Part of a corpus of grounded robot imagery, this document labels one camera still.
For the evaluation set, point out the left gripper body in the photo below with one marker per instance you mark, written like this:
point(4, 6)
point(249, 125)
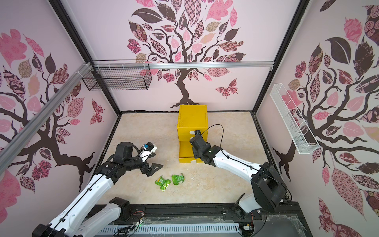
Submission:
point(143, 169)

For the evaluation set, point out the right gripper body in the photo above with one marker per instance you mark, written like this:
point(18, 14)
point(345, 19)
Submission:
point(196, 142)

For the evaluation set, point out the yellow bottom drawer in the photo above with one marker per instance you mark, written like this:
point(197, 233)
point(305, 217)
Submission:
point(186, 155)

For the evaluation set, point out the green cookie packet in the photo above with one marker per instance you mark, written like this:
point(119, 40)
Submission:
point(177, 179)
point(163, 183)

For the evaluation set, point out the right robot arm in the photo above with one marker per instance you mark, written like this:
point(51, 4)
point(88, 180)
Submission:
point(268, 188)

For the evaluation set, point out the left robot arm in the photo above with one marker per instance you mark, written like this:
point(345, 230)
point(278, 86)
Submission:
point(126, 158)

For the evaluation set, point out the yellow three-drawer cabinet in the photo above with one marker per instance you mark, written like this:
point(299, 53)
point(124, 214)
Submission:
point(192, 117)

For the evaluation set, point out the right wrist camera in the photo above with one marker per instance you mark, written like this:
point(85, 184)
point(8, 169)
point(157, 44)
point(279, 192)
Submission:
point(195, 133)

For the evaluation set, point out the black base frame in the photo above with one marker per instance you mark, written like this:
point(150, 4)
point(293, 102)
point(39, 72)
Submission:
point(183, 211)

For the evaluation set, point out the white slotted cable duct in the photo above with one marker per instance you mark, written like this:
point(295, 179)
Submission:
point(171, 229)

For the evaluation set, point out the black wire basket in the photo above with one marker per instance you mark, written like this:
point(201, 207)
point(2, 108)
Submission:
point(119, 75)

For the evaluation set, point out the white wire basket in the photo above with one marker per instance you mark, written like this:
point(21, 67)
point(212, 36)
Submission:
point(287, 103)

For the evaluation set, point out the aluminium rail back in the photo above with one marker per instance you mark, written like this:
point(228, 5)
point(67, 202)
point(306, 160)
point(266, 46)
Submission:
point(182, 65)

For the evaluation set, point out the aluminium rail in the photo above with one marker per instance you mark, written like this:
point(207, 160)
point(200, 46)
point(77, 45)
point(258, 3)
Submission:
point(182, 65)
point(19, 142)

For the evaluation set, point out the aluminium rail left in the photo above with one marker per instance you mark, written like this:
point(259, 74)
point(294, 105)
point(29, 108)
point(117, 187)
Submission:
point(19, 142)

